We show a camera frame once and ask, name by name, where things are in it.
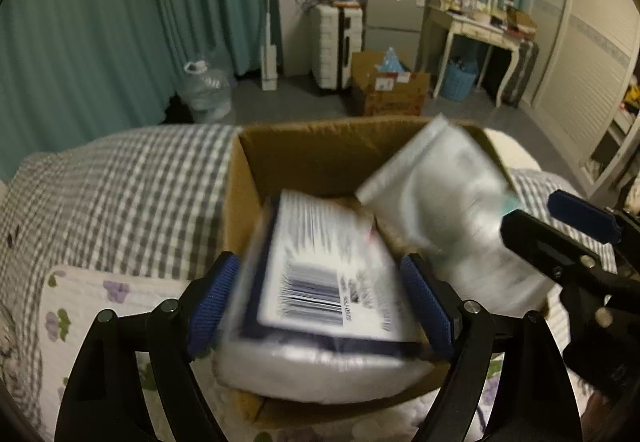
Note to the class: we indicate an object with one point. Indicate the white suitcase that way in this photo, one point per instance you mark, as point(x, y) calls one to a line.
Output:
point(336, 35)

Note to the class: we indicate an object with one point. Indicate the grey mini fridge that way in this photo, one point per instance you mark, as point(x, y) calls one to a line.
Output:
point(394, 23)

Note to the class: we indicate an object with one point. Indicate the cardboard box on floor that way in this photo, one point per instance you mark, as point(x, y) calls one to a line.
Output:
point(377, 93)

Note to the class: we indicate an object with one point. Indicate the white flat mop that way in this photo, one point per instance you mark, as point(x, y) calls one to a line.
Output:
point(268, 55)

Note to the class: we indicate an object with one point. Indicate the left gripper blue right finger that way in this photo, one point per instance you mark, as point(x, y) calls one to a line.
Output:
point(534, 399)

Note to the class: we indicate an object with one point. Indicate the clear water jug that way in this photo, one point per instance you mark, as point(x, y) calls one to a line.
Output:
point(206, 91)

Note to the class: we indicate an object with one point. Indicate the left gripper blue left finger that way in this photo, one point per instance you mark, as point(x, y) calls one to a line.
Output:
point(104, 401)

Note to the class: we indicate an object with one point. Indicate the white plastic pouch pack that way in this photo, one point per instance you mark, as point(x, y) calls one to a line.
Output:
point(443, 195)

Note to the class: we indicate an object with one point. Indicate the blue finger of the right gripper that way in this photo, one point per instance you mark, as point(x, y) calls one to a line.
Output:
point(583, 216)
point(565, 261)

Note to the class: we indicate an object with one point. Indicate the grey checked bed sheet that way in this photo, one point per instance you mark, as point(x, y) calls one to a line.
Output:
point(145, 203)

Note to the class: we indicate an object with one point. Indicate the large teal curtain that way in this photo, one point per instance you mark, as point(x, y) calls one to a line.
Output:
point(76, 70)

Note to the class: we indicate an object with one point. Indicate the white floral quilt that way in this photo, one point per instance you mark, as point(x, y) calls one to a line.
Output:
point(72, 300)

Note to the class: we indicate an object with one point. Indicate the dark striped suitcase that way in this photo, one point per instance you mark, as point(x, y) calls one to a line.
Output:
point(515, 88)

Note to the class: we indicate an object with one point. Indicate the white dressing table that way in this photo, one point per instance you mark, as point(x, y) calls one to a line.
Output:
point(486, 33)

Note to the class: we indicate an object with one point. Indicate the white pack with barcode label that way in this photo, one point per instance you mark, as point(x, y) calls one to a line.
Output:
point(317, 313)

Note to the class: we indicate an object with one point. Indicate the open cardboard box on bed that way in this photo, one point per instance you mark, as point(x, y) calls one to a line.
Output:
point(327, 159)

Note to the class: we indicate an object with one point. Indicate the white louvered wardrobe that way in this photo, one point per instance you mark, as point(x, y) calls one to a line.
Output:
point(587, 50)

